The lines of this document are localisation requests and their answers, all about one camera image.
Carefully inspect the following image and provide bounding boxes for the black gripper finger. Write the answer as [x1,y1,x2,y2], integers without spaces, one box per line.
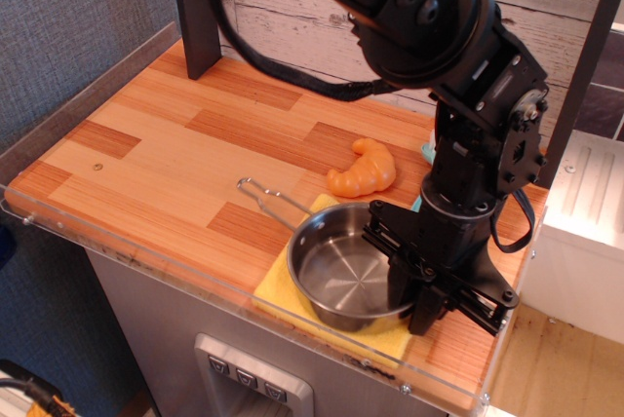
[409,285,449,336]
[387,256,422,313]

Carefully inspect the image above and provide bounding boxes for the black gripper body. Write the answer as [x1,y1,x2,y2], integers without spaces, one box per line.
[364,195,519,336]

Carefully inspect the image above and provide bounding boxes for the stainless steel pot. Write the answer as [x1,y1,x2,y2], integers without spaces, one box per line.
[237,177,413,333]

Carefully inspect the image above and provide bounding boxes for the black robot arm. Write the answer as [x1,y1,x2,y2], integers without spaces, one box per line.
[335,0,548,335]

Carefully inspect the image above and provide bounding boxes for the orange plastic croissant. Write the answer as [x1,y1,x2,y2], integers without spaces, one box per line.
[327,137,397,198]

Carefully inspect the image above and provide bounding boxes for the teal scrub brush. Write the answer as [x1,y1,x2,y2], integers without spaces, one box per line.
[411,130,436,212]

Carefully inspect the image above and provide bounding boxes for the yellow cloth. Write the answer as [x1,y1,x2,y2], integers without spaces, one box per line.
[252,193,413,362]

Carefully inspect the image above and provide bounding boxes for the white drawer unit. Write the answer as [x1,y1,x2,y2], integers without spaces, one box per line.
[521,132,623,342]

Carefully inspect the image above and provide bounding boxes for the silver control panel with buttons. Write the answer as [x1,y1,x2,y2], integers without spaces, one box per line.
[194,333,315,416]

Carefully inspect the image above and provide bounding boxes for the grey metal cabinet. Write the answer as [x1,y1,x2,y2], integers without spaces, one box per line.
[88,251,446,416]

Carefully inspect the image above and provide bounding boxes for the clear acrylic front guard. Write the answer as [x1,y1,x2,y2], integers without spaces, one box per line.
[0,182,547,411]

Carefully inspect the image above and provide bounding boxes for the orange object bottom left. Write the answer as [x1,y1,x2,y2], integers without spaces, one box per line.
[25,398,76,417]

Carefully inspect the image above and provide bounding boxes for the dark right shelf post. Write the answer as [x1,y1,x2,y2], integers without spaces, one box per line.
[536,0,621,189]

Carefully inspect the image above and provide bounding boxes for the dark shelf post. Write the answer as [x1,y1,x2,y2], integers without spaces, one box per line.
[176,0,221,80]
[536,0,621,189]

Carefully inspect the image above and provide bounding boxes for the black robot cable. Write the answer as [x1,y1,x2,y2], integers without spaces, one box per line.
[202,0,535,252]

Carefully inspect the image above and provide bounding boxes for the dark left shelf post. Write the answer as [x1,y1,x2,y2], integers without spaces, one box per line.
[176,0,221,80]

